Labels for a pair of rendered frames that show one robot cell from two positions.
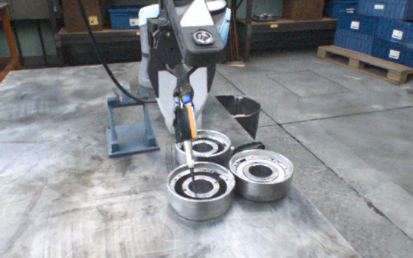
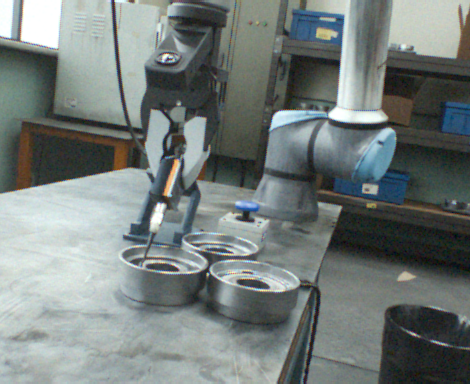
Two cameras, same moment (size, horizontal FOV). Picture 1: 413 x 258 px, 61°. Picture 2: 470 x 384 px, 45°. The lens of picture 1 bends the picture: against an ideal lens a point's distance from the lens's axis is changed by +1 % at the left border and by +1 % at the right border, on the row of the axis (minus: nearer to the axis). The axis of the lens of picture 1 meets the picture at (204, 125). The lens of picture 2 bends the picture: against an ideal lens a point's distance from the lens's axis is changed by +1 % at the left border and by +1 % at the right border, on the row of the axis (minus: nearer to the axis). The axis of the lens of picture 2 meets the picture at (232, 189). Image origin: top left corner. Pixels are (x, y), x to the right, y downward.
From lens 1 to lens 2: 0.39 m
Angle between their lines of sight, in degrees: 32
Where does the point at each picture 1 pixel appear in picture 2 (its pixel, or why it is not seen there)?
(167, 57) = (162, 94)
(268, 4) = not seen: outside the picture
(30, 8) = (240, 144)
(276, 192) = (245, 304)
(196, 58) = (151, 76)
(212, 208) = (147, 284)
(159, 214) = (103, 281)
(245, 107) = not seen: outside the picture
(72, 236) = (7, 263)
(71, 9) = not seen: hidden behind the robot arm
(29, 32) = (231, 175)
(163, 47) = not seen: hidden behind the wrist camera
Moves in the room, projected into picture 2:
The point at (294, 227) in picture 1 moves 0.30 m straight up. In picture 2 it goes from (231, 344) to (279, 31)
